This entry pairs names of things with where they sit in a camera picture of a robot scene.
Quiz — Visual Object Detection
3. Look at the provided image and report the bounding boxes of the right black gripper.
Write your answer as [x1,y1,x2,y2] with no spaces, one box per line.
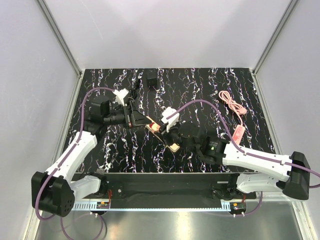
[155,120,199,155]

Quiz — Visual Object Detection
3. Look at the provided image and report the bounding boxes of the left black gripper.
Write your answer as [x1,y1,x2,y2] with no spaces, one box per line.
[104,101,152,129]

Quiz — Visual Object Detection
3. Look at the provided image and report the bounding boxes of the beige red power strip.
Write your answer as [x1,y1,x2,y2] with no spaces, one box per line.
[145,116,181,153]

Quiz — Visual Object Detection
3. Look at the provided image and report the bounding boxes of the pink square plug adapter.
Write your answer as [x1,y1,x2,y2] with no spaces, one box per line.
[149,122,161,132]

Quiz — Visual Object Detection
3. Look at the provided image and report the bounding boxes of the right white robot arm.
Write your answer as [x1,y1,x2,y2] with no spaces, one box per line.
[156,122,311,201]

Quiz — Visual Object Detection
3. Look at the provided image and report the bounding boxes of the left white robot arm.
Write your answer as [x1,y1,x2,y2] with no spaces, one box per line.
[31,96,151,217]

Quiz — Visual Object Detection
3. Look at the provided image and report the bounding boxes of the black cube adapter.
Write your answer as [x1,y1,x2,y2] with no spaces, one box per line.
[146,71,158,88]

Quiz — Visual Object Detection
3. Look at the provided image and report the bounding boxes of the pink power strip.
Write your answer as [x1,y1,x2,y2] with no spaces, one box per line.
[232,124,246,145]

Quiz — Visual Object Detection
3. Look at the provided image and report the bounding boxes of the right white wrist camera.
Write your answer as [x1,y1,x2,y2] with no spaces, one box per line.
[161,106,180,133]

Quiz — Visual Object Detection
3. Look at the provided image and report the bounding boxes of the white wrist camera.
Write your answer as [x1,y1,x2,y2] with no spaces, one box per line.
[113,88,129,107]
[161,106,180,133]

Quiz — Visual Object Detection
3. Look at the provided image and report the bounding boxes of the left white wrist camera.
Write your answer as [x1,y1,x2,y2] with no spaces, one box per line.
[113,88,129,107]

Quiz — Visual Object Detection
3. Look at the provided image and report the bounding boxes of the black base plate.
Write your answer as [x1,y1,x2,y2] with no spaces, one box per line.
[88,173,257,211]

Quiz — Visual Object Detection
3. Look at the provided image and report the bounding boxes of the pink coiled cable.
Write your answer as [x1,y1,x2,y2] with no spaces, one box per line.
[218,90,248,126]

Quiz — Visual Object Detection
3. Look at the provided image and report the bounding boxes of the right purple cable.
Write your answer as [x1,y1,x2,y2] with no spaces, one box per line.
[167,99,320,217]

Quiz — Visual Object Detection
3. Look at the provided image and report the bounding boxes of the purple cable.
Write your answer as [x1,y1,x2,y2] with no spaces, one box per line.
[167,99,320,217]
[33,87,116,238]

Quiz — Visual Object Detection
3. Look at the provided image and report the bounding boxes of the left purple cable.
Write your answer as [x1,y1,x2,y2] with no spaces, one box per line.
[33,87,116,238]

